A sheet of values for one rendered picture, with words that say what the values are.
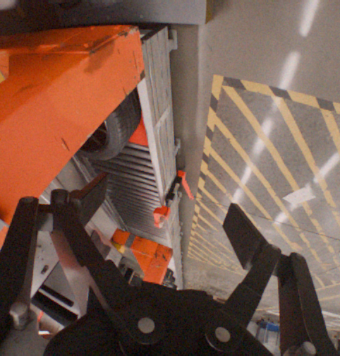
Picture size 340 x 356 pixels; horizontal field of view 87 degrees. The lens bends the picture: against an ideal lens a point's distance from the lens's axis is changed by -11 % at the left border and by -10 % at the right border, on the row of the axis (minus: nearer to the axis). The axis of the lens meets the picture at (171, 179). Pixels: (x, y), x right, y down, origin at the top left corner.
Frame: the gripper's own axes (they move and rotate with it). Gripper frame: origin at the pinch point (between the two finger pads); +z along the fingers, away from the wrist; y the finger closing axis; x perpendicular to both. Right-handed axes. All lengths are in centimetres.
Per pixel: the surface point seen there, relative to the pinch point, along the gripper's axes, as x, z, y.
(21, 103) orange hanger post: 5.2, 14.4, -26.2
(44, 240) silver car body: -74, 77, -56
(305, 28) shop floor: 62, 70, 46
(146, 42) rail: 35, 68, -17
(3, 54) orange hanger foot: 17, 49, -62
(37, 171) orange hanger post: -6.8, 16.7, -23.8
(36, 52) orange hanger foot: 18, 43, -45
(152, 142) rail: -6, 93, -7
